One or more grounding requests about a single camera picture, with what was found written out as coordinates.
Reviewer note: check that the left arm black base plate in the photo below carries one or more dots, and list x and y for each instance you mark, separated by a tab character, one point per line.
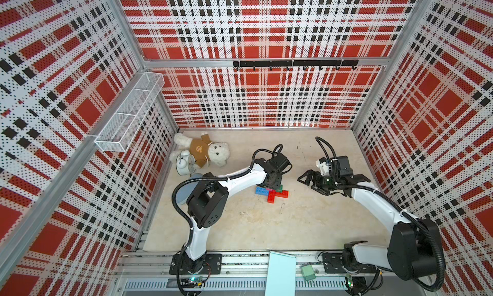
207	264

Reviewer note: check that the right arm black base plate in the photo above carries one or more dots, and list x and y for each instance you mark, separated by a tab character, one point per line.
334	263

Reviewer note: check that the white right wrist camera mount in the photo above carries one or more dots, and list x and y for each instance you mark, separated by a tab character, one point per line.
324	166

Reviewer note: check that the black wall hook rail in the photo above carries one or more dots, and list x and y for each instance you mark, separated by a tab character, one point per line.
336	63

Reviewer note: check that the blue lego brick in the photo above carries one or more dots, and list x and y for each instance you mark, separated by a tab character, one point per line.
262	191

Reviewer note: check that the light blue paper sheet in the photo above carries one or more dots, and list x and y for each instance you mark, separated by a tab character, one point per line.
281	275

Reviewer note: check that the white wire wall basket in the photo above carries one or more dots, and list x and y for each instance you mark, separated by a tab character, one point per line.
138	98

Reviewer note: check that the white alarm clock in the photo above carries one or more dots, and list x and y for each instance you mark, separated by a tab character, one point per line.
184	161

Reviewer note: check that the red lego brick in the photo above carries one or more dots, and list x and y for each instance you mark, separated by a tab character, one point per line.
271	196
283	194

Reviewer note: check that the white teddy bear brown shirt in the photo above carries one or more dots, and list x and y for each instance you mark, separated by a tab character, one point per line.
204	150

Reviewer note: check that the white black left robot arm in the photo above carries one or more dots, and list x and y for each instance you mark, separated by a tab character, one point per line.
201	202

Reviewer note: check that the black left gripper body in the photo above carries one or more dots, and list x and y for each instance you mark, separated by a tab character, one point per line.
275	184

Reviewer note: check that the small green box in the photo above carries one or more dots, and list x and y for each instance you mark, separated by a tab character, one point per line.
308	272

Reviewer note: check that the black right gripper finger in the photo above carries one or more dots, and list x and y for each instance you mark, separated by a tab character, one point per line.
321	190
309	177

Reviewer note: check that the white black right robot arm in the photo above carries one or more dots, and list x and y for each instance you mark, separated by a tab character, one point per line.
414	251

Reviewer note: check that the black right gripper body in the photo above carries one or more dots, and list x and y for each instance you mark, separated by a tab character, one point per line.
327	182

